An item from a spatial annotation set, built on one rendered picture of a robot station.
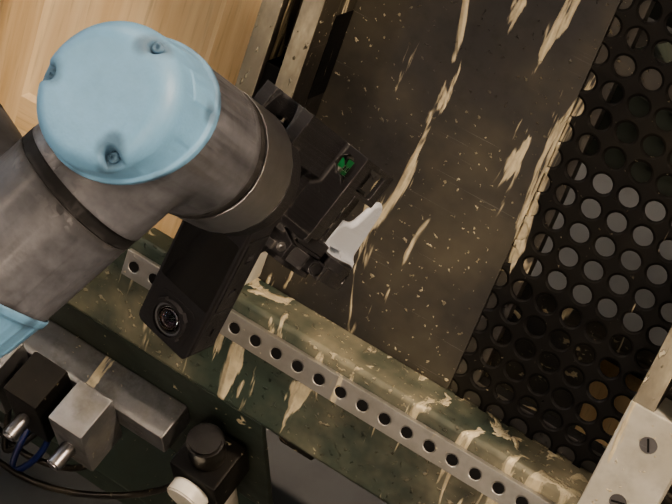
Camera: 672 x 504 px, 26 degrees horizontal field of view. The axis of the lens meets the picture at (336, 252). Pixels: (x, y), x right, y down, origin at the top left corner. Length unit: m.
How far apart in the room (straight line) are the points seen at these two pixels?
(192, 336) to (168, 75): 0.25
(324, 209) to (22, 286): 0.21
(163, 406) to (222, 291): 0.74
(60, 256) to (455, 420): 0.75
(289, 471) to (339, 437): 0.90
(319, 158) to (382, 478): 0.65
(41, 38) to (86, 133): 0.89
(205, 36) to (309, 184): 0.60
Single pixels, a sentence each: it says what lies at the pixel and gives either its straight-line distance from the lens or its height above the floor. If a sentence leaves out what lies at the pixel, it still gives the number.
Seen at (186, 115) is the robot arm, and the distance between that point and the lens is 0.67.
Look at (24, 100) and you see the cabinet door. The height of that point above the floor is 0.94.
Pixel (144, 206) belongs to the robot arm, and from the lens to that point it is 0.70.
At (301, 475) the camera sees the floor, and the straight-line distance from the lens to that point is 2.35.
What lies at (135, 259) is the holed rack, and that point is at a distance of 1.50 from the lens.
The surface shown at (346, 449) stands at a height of 0.84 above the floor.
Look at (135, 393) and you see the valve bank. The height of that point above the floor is 0.74.
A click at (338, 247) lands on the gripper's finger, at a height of 1.37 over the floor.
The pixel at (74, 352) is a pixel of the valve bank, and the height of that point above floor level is 0.74.
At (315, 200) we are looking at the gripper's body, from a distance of 0.85.
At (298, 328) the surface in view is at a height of 0.90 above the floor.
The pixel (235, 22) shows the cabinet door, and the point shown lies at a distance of 1.41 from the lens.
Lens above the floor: 2.16
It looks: 58 degrees down
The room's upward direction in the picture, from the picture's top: straight up
